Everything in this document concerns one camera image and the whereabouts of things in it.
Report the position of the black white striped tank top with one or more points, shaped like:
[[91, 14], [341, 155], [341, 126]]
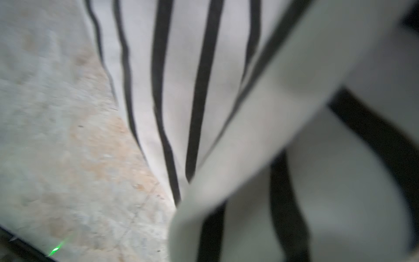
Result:
[[283, 131]]

